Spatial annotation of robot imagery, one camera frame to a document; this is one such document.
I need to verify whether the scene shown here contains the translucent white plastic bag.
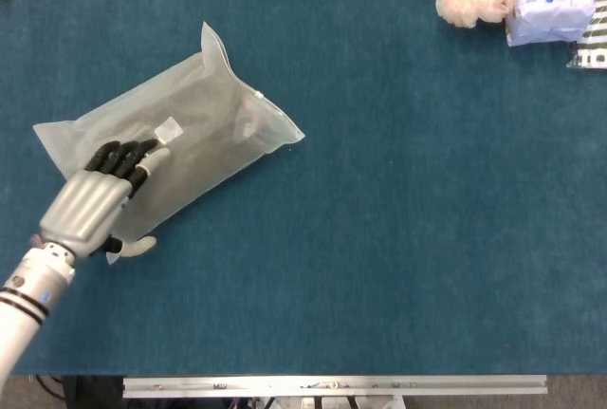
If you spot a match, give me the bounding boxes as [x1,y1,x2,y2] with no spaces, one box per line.
[32,21,305,266]

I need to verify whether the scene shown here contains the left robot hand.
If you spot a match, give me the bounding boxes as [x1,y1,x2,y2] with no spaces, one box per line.
[38,139,172,259]

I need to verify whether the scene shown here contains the aluminium frame rail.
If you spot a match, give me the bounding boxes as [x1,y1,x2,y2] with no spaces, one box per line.
[121,374,548,400]

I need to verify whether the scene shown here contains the black cables under table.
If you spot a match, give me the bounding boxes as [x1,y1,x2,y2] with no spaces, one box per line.
[35,374,124,409]

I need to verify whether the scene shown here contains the black white striped bag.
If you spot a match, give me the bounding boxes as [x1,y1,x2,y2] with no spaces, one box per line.
[566,0,607,70]

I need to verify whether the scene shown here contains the white tissue pack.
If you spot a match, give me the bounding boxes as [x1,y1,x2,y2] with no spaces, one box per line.
[505,0,597,47]

